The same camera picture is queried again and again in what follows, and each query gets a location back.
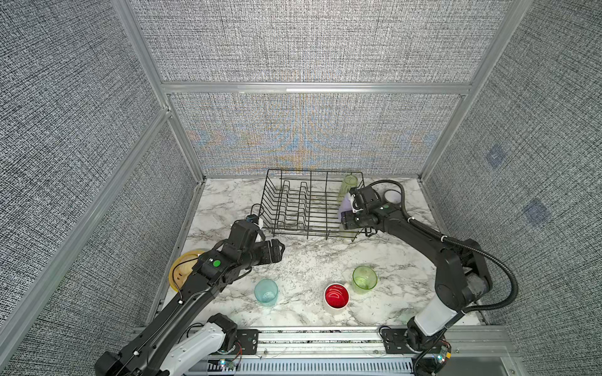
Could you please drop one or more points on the black tape roll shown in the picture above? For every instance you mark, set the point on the black tape roll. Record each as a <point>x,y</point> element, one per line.
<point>393,197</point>

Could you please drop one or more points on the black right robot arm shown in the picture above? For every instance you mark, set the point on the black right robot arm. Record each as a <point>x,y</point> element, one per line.
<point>462,275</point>

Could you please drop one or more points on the red cup white outside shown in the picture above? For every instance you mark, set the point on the red cup white outside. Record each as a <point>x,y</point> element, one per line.
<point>336,298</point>

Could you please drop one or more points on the aluminium front rail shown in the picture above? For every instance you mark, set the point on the aluminium front rail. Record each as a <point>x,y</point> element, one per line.
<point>475,350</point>

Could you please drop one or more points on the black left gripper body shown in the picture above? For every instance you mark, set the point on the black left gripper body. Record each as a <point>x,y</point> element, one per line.
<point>261,254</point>

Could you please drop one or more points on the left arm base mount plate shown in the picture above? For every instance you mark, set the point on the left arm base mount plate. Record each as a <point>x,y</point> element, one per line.
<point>244,341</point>

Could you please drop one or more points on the short green cup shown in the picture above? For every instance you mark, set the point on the short green cup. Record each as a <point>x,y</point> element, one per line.
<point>364,279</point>

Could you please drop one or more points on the lilac plastic cup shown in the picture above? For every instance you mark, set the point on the lilac plastic cup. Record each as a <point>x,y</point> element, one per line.
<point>345,206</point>

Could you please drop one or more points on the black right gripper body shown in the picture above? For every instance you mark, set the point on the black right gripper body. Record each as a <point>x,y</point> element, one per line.
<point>354,220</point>

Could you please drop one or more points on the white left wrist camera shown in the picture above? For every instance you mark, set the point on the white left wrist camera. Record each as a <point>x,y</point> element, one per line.
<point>258,222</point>

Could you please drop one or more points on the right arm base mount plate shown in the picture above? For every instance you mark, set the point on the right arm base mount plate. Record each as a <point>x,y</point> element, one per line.
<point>394,341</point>

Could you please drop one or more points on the tall light green cup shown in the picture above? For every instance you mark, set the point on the tall light green cup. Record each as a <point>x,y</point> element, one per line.
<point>349,181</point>

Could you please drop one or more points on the teal frosted cup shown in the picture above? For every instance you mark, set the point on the teal frosted cup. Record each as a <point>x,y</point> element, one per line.
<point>266,292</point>

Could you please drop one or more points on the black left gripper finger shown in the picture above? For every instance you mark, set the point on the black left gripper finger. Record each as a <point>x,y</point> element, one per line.
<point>276,256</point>
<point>277,246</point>

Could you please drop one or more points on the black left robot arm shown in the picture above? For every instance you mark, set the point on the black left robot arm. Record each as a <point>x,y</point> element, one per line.
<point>161,348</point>

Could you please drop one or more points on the black wire dish rack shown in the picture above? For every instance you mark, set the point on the black wire dish rack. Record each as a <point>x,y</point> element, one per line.
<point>304,203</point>

